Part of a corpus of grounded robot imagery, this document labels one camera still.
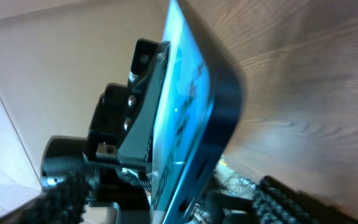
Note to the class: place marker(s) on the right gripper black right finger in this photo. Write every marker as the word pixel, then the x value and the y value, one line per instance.
pixel 275 202

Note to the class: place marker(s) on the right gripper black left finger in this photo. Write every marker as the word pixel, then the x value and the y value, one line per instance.
pixel 62 204

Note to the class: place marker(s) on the blue Galaxy smartphone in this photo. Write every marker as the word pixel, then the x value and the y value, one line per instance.
pixel 198 111

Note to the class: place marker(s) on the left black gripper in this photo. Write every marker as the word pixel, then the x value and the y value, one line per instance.
pixel 116 156

